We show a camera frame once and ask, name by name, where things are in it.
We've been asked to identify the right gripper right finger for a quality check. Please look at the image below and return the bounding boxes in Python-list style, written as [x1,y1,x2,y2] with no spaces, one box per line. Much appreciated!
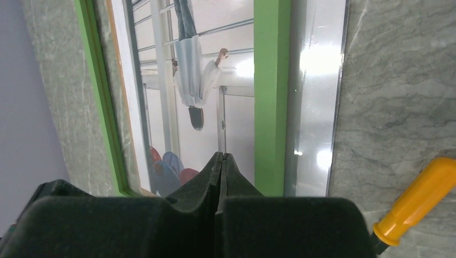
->
[215,153,375,257]

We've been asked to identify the green wooden picture frame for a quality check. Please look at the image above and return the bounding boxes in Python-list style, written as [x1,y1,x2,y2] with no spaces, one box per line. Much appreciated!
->
[74,1,291,197]

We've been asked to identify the orange handled screwdriver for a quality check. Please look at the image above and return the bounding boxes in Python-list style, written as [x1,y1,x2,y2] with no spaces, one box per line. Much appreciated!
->
[370,157,455,255]

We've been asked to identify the clear glass pane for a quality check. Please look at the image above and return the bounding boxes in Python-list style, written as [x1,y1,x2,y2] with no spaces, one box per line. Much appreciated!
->
[284,1,350,197]

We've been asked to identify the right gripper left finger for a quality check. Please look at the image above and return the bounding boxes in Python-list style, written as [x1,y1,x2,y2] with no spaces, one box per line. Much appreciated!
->
[1,152,223,257]

